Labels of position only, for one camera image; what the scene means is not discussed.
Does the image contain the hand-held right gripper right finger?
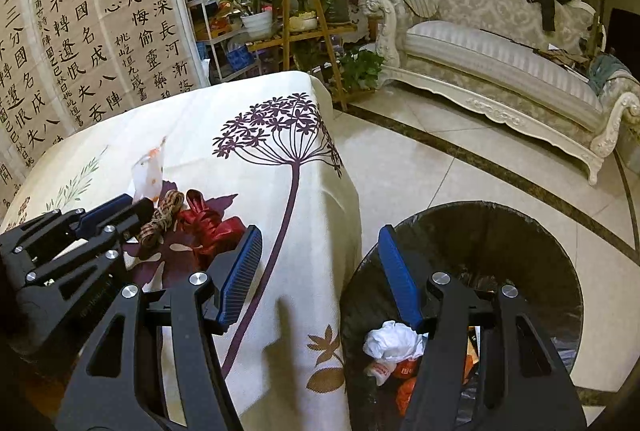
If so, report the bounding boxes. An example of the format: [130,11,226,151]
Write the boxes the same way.
[377,224,588,431]

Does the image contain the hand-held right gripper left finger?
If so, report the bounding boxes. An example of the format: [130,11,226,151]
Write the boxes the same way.
[55,225,263,431]

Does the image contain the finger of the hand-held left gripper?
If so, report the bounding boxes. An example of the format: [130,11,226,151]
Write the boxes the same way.
[20,198,156,300]
[0,193,135,273]

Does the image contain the brown woven cord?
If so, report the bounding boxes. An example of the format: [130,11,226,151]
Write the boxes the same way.
[137,190,187,262]

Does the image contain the white tissue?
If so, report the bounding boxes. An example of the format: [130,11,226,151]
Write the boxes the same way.
[362,321,430,362]

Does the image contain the round bin black bag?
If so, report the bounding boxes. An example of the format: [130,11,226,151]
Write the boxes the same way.
[340,201,586,431]

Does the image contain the orange packet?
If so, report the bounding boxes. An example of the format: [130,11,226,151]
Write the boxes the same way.
[390,353,473,417]

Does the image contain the clear wrapper orange print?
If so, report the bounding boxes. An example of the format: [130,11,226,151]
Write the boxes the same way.
[131,136,168,204]

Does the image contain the floral tablecloth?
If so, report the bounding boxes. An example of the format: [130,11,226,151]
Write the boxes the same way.
[0,71,363,431]

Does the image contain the blue crate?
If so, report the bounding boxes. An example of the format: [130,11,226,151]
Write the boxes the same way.
[225,48,253,72]

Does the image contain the white metal rack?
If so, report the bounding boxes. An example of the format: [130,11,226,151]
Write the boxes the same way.
[185,0,281,84]

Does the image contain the small leafy potted plant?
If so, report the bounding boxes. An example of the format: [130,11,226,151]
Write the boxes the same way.
[340,51,386,92]

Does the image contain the ornate cream sofa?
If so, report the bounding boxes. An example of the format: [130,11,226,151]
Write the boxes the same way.
[360,0,640,186]

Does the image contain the wooden plant stand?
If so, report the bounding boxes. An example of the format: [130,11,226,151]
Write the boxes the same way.
[247,0,378,112]

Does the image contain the brown clutter on sofa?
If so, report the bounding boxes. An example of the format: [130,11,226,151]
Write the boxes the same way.
[532,43,591,66]

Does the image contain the blue-grey cloth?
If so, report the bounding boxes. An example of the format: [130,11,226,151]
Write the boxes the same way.
[587,56,633,96]

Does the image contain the calligraphy wall hanging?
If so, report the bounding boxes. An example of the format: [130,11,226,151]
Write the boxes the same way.
[0,0,211,217]

